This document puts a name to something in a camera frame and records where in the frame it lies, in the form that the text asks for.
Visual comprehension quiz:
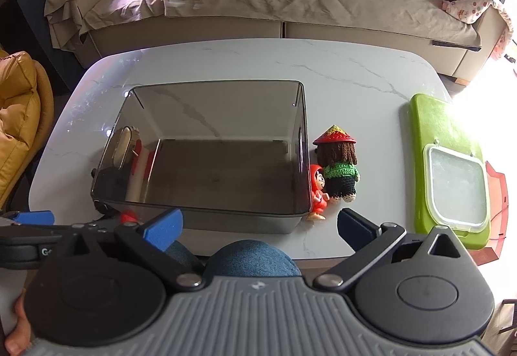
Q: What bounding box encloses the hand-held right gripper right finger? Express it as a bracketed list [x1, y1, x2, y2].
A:
[313, 208, 473, 293]

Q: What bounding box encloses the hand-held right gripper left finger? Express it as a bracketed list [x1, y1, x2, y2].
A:
[52, 207, 205, 293]

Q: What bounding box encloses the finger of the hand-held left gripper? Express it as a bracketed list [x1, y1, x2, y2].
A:
[10, 210, 55, 226]
[70, 212, 124, 237]

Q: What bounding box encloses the green plastic board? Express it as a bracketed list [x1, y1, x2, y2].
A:
[409, 93, 491, 249]

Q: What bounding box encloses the white marble desktop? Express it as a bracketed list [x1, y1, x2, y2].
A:
[28, 38, 491, 262]

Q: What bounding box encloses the person's left hand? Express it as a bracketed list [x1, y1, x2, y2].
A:
[3, 293, 35, 356]

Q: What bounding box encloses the person's left leg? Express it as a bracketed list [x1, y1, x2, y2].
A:
[165, 240, 206, 273]

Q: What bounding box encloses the person's leg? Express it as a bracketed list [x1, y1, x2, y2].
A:
[165, 240, 206, 273]
[203, 240, 303, 280]

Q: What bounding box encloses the red hooded figurine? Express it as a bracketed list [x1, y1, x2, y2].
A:
[306, 164, 332, 222]

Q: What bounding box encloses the crochet doll with conical hat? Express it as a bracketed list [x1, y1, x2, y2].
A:
[313, 124, 361, 204]

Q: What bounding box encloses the white and red cylinder toy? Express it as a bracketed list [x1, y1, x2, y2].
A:
[125, 140, 156, 203]

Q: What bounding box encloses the smoked transparent storage box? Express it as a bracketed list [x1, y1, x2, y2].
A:
[91, 80, 311, 234]

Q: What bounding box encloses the wooden toy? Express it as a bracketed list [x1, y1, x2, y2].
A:
[111, 125, 140, 171]

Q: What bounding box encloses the person's right leg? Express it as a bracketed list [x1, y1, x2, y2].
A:
[203, 240, 303, 280]

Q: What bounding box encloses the yellow leather chair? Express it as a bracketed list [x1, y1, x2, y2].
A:
[0, 50, 55, 211]

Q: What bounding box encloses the clear plastic container lid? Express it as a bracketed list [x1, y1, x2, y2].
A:
[423, 140, 489, 233]

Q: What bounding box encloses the beige sofa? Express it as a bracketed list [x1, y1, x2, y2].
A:
[44, 0, 513, 78]

